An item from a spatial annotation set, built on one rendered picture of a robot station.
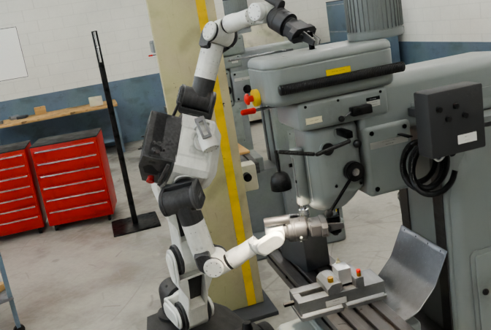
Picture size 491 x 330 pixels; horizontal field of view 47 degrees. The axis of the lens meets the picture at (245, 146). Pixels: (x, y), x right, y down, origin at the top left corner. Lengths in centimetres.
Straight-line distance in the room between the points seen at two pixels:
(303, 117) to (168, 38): 187
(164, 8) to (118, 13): 729
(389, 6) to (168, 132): 93
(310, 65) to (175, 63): 186
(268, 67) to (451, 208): 86
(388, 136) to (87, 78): 918
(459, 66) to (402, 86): 24
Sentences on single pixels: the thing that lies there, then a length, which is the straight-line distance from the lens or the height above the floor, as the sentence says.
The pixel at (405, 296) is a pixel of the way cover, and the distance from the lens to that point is 237.
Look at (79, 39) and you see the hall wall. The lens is 1086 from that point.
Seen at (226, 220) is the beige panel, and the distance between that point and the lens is 388.
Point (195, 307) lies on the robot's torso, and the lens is 277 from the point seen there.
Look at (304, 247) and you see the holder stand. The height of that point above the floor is 104.
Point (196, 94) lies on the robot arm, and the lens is 228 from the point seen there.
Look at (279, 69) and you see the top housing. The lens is 184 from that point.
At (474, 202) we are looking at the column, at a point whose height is 125.
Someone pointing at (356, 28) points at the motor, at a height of 194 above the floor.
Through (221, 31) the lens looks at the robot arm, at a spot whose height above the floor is 199.
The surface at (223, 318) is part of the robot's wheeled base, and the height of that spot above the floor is 57.
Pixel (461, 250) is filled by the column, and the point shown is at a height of 108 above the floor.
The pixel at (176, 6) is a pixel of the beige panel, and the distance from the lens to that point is 363.
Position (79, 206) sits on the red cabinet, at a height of 25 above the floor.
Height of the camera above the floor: 205
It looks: 13 degrees down
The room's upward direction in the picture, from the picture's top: 9 degrees counter-clockwise
